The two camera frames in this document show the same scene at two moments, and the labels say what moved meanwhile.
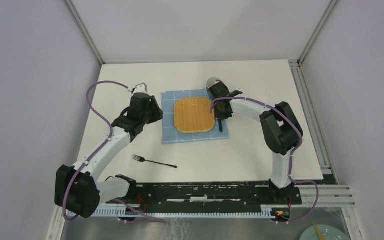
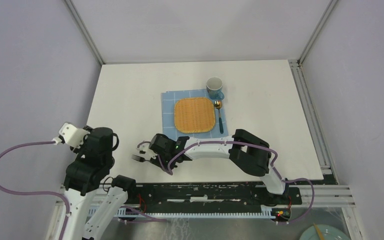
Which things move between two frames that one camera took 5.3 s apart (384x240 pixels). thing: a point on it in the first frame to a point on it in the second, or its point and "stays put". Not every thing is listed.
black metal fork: [142, 159] stays put
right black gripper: [219, 116] to [156, 161]
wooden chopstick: [318, 231] stays put
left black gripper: [158, 113] to [82, 149]
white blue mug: [212, 81] stays put
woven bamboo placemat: [193, 115] stays put
